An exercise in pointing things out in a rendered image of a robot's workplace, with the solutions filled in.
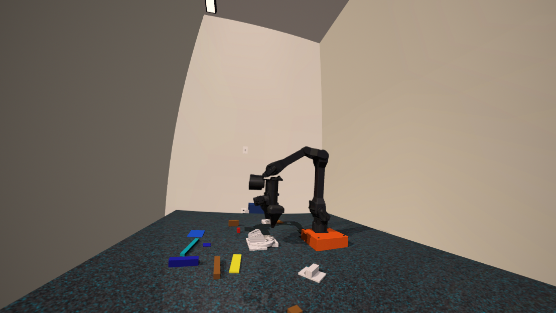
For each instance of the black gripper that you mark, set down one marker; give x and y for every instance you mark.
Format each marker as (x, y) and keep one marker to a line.
(272, 211)

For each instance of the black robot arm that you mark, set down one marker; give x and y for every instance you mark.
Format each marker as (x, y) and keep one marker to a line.
(317, 205)

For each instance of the teal long thin bar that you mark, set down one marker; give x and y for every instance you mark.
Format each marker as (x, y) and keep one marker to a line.
(189, 247)

